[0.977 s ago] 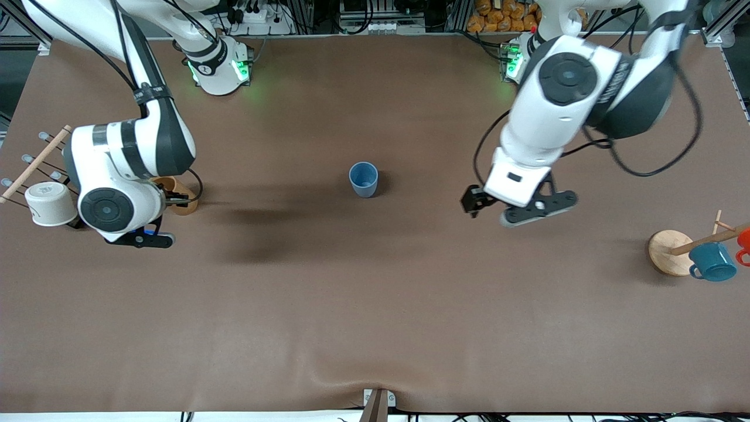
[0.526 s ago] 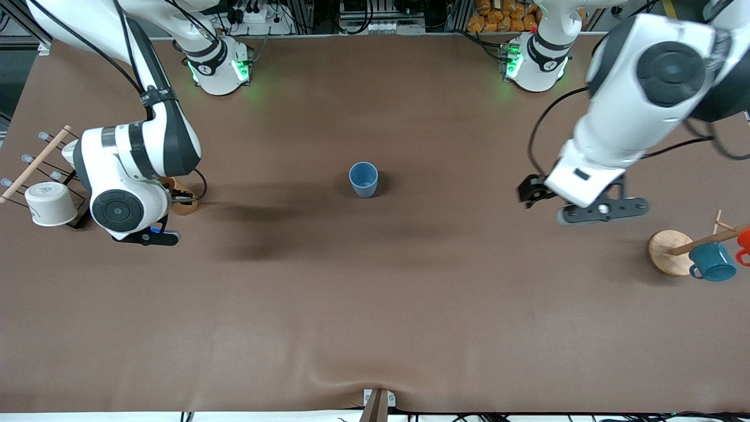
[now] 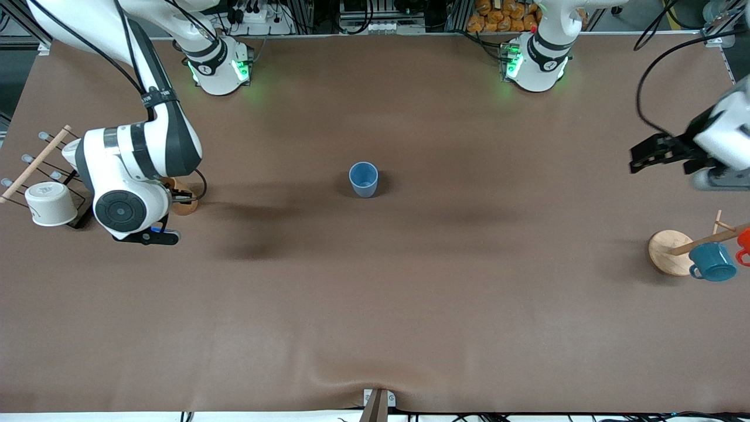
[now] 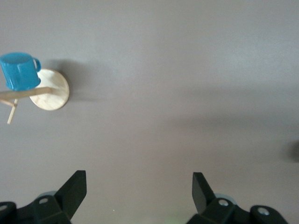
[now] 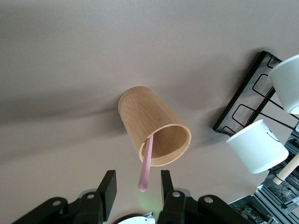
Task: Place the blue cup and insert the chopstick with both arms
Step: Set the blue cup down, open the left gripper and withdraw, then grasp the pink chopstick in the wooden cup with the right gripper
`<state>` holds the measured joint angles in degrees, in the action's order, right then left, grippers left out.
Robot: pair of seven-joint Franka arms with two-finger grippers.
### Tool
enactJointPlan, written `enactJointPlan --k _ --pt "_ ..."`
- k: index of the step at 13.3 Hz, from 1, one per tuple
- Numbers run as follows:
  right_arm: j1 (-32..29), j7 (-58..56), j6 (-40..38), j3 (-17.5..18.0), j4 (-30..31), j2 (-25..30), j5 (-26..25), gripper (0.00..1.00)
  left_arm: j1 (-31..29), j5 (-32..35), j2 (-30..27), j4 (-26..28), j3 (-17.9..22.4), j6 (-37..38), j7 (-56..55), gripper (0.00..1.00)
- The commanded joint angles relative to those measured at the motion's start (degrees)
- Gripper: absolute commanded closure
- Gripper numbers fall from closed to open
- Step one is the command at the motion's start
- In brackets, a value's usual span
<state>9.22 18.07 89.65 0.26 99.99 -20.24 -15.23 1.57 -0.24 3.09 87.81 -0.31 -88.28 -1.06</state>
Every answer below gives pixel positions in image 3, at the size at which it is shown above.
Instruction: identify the blue plastic cup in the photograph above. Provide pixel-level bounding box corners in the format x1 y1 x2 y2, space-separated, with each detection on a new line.
349 162 379 199

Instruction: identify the brown bamboo cylinder cup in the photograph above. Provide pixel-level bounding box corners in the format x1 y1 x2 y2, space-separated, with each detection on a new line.
161 177 199 216

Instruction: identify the wooden mug tree stand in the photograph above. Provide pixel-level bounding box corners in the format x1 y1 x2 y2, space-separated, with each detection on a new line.
648 210 750 277

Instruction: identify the teal ceramic mug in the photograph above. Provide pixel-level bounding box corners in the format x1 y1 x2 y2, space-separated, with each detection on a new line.
688 242 738 283

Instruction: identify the white power strip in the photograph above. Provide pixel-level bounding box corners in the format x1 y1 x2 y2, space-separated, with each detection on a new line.
226 3 294 36

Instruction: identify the orange bread bag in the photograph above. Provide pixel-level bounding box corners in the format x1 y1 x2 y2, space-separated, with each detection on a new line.
467 0 543 33

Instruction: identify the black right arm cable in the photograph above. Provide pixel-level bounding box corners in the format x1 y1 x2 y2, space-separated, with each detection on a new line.
26 0 207 203

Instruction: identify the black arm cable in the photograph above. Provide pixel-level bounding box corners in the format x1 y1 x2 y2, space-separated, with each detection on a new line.
635 29 750 138
26 0 207 203

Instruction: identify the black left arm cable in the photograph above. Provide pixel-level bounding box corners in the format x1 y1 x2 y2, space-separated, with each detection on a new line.
635 29 750 138

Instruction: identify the black wire rack wooden handle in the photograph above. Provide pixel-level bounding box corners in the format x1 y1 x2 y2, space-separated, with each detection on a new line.
0 124 94 229

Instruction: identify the aluminium frame profile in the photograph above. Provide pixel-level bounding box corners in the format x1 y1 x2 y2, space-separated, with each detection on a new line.
700 18 736 83

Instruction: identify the metal table clamp bracket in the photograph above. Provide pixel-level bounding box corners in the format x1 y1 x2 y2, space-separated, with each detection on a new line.
359 388 397 422

